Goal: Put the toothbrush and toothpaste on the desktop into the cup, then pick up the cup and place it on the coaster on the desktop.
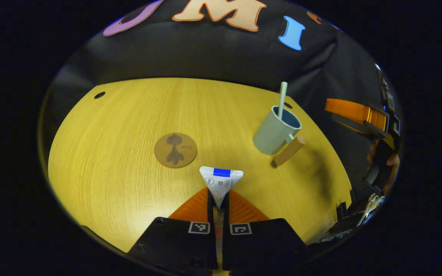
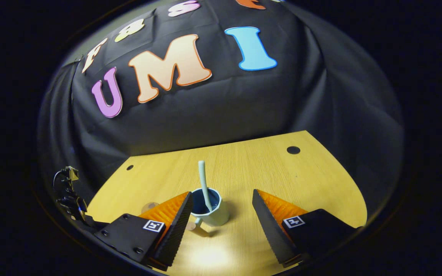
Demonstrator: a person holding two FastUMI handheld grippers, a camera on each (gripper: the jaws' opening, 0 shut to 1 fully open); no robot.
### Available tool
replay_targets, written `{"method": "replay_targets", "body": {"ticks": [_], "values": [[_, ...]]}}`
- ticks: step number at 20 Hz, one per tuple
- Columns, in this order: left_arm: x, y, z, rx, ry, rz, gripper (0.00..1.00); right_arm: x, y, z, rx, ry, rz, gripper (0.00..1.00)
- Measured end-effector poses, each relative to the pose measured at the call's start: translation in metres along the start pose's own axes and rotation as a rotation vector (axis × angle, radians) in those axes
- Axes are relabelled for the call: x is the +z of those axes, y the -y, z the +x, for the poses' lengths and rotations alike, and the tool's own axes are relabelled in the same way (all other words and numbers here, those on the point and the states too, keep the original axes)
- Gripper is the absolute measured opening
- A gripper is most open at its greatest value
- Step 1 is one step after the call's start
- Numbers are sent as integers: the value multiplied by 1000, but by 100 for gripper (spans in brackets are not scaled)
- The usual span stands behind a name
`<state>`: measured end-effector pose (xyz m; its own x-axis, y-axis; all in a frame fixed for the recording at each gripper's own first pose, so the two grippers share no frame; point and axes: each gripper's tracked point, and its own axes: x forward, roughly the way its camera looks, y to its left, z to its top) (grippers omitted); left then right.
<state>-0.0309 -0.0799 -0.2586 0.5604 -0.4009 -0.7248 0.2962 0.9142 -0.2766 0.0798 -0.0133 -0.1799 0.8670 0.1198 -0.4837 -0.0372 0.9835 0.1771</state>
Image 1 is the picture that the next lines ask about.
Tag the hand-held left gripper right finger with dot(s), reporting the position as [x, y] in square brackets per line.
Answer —
[263, 245]

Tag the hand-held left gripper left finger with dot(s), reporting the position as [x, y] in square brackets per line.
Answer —
[175, 245]

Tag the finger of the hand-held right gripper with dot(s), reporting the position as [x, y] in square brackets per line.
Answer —
[355, 113]

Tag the pale green toothbrush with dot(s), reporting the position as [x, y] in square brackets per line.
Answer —
[282, 99]

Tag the white toothpaste tube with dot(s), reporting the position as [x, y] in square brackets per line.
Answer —
[221, 182]

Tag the round brown coaster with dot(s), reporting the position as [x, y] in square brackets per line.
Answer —
[175, 150]

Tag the wooden desktop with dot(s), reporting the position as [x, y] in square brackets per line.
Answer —
[109, 172]

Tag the black backdrop cloth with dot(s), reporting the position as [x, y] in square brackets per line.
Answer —
[205, 53]

